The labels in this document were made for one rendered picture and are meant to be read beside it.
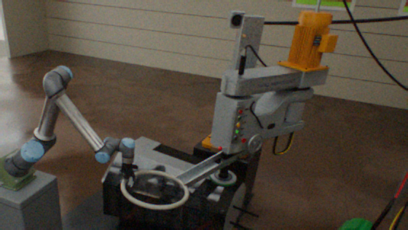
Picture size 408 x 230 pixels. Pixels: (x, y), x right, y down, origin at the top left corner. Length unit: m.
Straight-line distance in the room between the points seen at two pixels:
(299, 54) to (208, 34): 6.28
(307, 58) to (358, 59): 5.93
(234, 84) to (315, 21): 0.78
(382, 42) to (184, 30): 4.49
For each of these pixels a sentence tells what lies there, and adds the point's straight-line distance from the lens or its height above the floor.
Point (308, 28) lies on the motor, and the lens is 2.75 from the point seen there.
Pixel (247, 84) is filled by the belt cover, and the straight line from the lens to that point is 2.30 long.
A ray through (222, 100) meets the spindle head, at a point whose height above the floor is 1.55.
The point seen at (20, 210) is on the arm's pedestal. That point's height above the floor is 0.78.
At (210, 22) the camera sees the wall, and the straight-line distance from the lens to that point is 8.88.
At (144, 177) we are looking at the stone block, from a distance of 2.85.
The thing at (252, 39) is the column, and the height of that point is 1.85.
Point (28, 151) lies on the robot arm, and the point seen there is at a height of 1.19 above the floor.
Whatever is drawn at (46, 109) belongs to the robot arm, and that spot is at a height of 1.46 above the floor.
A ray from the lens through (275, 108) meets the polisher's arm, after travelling 2.66.
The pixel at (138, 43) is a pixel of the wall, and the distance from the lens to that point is 9.73.
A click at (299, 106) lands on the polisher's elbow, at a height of 1.44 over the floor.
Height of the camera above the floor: 2.31
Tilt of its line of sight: 28 degrees down
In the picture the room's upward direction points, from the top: 4 degrees clockwise
